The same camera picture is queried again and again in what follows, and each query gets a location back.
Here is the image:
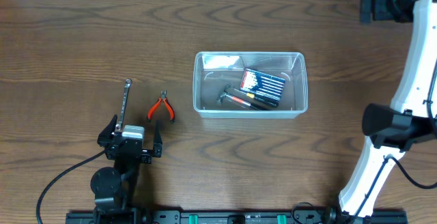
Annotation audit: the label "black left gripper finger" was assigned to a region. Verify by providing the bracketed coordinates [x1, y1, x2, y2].
[97, 115, 117, 147]
[153, 121, 163, 150]

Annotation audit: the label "red handled cutting pliers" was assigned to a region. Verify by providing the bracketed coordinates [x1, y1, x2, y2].
[146, 89, 175, 124]

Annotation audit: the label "silver combination wrench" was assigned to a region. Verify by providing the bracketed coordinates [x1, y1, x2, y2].
[115, 79, 132, 132]

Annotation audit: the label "claw hammer orange black handle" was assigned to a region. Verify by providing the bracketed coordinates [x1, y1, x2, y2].
[216, 84, 267, 111]

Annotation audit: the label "black yellow screwdriver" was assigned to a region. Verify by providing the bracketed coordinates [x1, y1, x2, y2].
[233, 87, 279, 108]

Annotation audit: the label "blue precision screwdriver set case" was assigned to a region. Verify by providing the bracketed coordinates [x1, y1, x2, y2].
[240, 69, 285, 101]

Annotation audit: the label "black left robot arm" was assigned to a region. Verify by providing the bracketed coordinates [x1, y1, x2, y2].
[90, 115, 163, 223]

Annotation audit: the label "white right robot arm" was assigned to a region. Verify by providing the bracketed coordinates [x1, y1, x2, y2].
[322, 0, 436, 223]

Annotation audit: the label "clear plastic storage container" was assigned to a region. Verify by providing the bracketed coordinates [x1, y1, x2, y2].
[193, 51, 309, 119]

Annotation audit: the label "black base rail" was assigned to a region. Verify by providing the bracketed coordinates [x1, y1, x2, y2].
[65, 209, 408, 224]

